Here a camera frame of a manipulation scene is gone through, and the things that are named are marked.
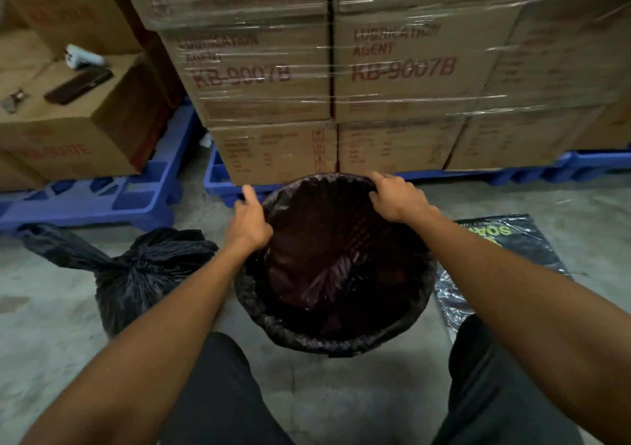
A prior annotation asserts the person's right hand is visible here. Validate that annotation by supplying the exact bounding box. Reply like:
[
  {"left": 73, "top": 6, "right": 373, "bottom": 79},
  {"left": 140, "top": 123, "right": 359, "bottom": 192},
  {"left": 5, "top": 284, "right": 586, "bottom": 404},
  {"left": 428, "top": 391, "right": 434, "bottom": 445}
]
[{"left": 367, "top": 171, "right": 441, "bottom": 225}]

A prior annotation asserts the person's left hand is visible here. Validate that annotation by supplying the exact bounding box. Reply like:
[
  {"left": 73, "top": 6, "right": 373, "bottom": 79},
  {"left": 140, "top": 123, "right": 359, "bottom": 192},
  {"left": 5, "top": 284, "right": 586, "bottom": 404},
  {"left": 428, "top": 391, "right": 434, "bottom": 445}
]
[{"left": 225, "top": 185, "right": 274, "bottom": 256}]

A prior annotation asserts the black bin liner bag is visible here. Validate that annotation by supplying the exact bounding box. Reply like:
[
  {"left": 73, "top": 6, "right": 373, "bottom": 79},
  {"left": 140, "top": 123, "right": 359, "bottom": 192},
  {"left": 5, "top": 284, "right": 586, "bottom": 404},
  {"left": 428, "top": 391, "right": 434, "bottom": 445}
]
[{"left": 234, "top": 173, "right": 438, "bottom": 359}]

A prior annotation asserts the person's right forearm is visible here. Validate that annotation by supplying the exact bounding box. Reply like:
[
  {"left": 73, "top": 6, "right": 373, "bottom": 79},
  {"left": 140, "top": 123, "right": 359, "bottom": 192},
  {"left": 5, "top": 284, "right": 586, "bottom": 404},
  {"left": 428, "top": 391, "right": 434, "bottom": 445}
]
[{"left": 408, "top": 207, "right": 631, "bottom": 445}]

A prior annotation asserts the person's left forearm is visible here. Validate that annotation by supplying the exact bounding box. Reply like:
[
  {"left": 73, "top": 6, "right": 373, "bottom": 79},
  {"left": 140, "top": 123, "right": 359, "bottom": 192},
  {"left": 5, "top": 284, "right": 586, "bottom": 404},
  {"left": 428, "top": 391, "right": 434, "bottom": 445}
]
[{"left": 21, "top": 240, "right": 257, "bottom": 445}]

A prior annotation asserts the blue plastic pallet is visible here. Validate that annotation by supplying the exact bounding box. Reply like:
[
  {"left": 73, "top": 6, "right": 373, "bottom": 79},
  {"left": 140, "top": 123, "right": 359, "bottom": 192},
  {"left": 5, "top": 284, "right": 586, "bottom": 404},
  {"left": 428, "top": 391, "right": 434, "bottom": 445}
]
[
  {"left": 0, "top": 101, "right": 204, "bottom": 234},
  {"left": 203, "top": 143, "right": 631, "bottom": 209}
]

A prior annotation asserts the tied black garbage bag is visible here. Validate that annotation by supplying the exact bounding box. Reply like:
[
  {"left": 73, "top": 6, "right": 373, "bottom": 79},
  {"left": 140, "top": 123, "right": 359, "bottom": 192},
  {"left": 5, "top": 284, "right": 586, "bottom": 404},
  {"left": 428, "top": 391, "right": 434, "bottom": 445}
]
[{"left": 17, "top": 223, "right": 220, "bottom": 340}]

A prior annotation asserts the stack of wrapped cardboard boxes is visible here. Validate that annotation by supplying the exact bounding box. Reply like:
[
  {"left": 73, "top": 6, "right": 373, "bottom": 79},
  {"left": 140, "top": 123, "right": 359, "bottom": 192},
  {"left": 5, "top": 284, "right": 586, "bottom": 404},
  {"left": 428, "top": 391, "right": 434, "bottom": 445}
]
[{"left": 113, "top": 0, "right": 631, "bottom": 187}]

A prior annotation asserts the black packet with green print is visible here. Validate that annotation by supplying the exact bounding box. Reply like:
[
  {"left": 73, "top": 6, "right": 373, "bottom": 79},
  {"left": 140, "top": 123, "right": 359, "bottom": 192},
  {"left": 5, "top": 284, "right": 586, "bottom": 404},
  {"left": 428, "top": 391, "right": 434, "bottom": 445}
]
[{"left": 434, "top": 213, "right": 573, "bottom": 343}]

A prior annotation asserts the brown cardboard box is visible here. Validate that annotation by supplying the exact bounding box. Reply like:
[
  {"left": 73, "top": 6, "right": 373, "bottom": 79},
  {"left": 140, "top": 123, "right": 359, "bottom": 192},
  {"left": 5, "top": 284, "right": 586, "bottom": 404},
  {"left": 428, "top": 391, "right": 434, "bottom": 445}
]
[
  {"left": 0, "top": 54, "right": 172, "bottom": 180},
  {"left": 0, "top": 0, "right": 145, "bottom": 57},
  {"left": 0, "top": 153, "right": 46, "bottom": 192},
  {"left": 0, "top": 30, "right": 56, "bottom": 72}
]

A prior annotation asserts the black smartphone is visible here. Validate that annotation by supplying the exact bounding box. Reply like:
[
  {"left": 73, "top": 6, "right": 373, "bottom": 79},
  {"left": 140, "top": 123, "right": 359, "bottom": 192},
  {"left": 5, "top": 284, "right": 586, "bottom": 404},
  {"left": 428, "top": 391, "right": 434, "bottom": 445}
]
[{"left": 43, "top": 66, "right": 114, "bottom": 106}]

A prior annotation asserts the person's left leg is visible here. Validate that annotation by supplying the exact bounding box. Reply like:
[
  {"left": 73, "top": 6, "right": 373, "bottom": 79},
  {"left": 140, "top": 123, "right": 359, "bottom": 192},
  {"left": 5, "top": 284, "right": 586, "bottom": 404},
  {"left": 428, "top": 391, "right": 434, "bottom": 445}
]
[{"left": 159, "top": 331, "right": 297, "bottom": 445}]

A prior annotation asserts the person's leg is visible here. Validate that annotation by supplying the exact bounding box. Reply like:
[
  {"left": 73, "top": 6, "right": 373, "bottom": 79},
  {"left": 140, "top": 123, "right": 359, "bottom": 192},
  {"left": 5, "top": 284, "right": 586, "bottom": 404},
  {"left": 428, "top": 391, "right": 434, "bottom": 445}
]
[
  {"left": 159, "top": 331, "right": 297, "bottom": 445},
  {"left": 431, "top": 314, "right": 586, "bottom": 445}
]

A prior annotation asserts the white power bank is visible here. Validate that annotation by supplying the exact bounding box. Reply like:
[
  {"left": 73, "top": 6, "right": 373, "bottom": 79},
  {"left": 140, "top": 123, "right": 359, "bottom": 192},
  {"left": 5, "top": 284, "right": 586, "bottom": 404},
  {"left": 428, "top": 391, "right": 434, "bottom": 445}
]
[{"left": 64, "top": 43, "right": 107, "bottom": 71}]

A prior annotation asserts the person's right leg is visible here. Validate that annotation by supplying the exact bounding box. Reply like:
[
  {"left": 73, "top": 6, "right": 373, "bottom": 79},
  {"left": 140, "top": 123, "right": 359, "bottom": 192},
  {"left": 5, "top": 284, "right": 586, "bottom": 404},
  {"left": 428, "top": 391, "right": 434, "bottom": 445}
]
[{"left": 431, "top": 314, "right": 586, "bottom": 445}]

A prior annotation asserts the metal key bunch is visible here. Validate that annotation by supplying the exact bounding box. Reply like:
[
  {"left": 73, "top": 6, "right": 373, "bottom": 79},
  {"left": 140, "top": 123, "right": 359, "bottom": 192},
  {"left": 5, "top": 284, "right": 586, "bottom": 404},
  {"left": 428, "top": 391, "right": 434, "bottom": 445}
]
[{"left": 0, "top": 88, "right": 30, "bottom": 114}]

